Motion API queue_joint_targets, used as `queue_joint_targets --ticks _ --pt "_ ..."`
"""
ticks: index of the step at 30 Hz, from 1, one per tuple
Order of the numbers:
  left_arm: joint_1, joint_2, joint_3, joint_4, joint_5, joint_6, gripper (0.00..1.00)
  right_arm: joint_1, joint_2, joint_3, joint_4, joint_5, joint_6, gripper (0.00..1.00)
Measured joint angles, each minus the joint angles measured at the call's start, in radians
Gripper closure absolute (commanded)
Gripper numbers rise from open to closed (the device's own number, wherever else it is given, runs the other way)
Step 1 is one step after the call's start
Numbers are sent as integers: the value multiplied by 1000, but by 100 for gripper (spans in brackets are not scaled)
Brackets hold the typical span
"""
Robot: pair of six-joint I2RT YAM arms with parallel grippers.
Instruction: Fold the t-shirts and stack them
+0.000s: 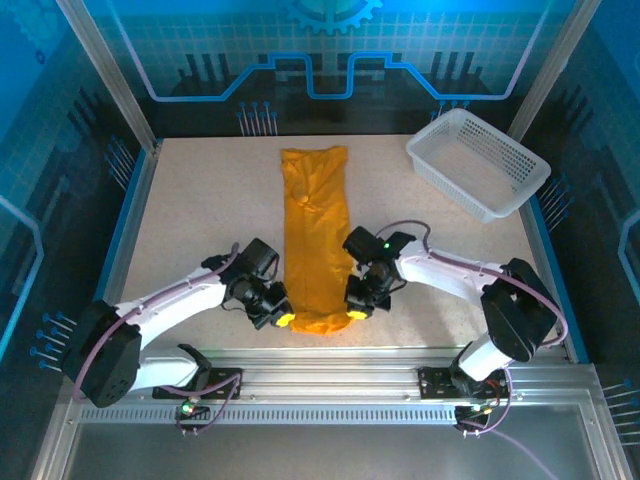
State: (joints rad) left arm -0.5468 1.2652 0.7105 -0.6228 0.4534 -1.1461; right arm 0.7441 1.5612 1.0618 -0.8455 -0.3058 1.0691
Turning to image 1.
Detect slotted aluminium cable duct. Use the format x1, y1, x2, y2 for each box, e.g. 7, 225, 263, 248
77, 403, 464, 426

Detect grey metal panel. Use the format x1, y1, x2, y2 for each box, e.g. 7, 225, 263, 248
59, 419, 609, 480

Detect blue table edge strip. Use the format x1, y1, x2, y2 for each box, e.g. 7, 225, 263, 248
88, 144, 152, 311

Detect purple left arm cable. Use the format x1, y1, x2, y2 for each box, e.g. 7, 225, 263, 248
72, 242, 241, 404

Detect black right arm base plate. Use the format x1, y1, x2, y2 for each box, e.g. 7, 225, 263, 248
417, 364, 511, 401

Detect aluminium mounting rail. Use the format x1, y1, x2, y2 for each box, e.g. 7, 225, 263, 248
144, 344, 596, 401

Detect white plastic basket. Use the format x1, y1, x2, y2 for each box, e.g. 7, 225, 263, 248
405, 107, 552, 225

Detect aluminium frame post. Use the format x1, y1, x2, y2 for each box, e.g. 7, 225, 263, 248
505, 0, 602, 144
55, 0, 162, 151

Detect yellow t-shirt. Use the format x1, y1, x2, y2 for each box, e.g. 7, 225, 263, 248
279, 145, 356, 337

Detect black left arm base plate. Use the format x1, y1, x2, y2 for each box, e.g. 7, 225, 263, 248
152, 367, 245, 401

